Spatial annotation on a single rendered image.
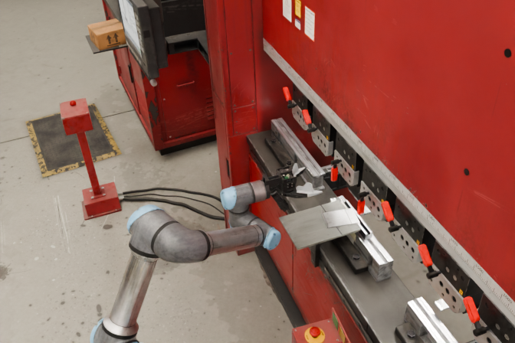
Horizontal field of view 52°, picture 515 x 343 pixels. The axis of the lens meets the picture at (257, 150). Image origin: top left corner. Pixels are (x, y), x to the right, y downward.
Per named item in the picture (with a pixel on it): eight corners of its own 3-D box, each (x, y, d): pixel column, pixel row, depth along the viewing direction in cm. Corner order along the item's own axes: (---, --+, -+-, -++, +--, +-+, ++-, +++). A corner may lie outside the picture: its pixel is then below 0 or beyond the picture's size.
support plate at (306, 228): (278, 219, 210) (278, 217, 209) (338, 201, 217) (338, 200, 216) (297, 250, 196) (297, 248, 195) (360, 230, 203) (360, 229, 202)
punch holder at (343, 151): (333, 166, 206) (335, 130, 196) (352, 161, 208) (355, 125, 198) (352, 189, 194) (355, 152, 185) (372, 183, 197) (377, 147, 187)
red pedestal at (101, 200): (81, 202, 373) (50, 99, 324) (117, 193, 380) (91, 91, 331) (84, 220, 358) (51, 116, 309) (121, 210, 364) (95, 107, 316)
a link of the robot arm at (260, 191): (256, 207, 189) (248, 193, 196) (267, 204, 191) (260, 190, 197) (255, 191, 185) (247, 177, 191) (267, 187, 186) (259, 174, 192)
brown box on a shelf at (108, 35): (85, 37, 361) (81, 19, 354) (123, 29, 369) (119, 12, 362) (93, 53, 339) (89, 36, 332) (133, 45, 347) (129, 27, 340)
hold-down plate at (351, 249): (320, 223, 223) (320, 218, 221) (332, 220, 225) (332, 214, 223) (355, 275, 200) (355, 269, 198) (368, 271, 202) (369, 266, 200)
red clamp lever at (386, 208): (381, 202, 167) (391, 232, 165) (392, 198, 168) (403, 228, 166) (378, 203, 168) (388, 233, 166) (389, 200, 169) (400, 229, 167)
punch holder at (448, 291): (425, 279, 160) (434, 240, 150) (449, 270, 162) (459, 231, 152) (457, 318, 148) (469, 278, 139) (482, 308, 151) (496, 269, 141)
